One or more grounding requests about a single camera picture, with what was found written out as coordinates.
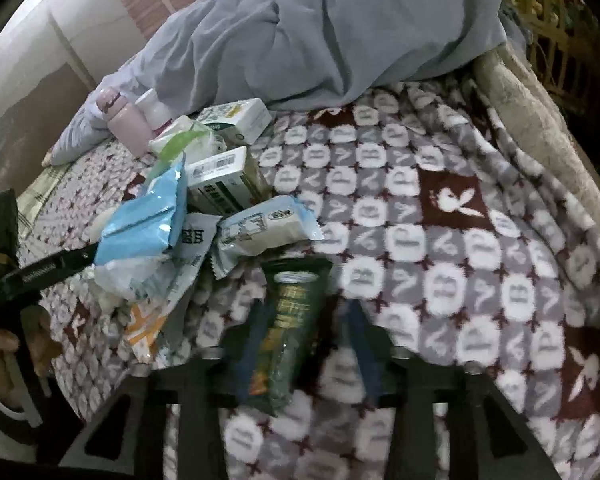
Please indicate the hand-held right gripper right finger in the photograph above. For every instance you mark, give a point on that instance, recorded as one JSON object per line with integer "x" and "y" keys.
{"x": 366, "y": 357}

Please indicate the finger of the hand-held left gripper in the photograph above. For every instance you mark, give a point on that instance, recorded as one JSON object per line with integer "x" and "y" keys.
{"x": 80, "y": 258}

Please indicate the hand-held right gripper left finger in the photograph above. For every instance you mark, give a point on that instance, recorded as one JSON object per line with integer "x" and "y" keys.
{"x": 250, "y": 347}

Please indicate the dark green snack packet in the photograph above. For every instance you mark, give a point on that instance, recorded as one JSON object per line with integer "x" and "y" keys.
{"x": 280, "y": 330}

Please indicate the blue packet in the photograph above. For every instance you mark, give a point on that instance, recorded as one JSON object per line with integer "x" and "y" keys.
{"x": 140, "y": 225}

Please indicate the person's left hand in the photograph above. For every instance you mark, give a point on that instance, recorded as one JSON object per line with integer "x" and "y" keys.
{"x": 7, "y": 355}

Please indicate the crumpled clear plastic wrapper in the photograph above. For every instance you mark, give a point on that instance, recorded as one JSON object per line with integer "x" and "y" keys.
{"x": 120, "y": 277}

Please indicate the pale checked cloth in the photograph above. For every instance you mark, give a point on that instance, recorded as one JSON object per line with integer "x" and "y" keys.
{"x": 37, "y": 200}

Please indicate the printed blanket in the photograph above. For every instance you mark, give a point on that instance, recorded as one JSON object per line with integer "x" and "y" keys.
{"x": 430, "y": 285}

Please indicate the orange white packet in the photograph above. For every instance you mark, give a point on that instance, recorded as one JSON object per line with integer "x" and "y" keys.
{"x": 147, "y": 330}

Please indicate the white packet with black print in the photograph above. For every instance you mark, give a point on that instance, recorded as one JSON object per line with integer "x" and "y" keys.
{"x": 192, "y": 240}

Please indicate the white snack packet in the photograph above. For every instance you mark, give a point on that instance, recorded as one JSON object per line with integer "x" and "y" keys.
{"x": 260, "y": 225}

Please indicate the pink bottle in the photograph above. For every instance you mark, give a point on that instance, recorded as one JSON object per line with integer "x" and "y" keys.
{"x": 127, "y": 127}

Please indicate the tissue packet with green strip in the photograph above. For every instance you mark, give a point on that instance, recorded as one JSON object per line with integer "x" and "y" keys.
{"x": 180, "y": 135}

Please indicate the white bottle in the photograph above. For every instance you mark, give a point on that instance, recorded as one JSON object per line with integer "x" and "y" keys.
{"x": 152, "y": 110}

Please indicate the white green carton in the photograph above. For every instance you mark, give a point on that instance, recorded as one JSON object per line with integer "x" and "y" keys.
{"x": 220, "y": 170}
{"x": 245, "y": 117}

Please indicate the beige fleece blanket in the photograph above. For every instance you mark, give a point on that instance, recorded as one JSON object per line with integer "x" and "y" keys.
{"x": 530, "y": 125}

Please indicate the grey duvet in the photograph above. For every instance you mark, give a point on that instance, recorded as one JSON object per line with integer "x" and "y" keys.
{"x": 330, "y": 25}

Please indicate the wooden crib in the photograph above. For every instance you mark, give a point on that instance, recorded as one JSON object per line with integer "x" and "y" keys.
{"x": 550, "y": 35}

